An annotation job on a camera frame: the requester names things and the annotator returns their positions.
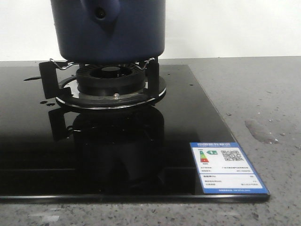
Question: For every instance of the blue pot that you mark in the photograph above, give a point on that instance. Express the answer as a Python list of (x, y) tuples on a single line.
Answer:
[(109, 31)]

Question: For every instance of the right black pot support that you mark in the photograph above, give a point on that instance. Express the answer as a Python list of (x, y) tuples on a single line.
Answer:
[(50, 80)]

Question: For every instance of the black glass gas stove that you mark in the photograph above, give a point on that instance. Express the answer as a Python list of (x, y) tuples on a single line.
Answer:
[(50, 153)]

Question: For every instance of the blue energy label sticker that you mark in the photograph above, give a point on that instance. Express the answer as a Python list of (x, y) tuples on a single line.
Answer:
[(223, 168)]

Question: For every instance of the right gas burner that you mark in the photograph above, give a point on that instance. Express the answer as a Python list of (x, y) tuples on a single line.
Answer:
[(99, 87)]

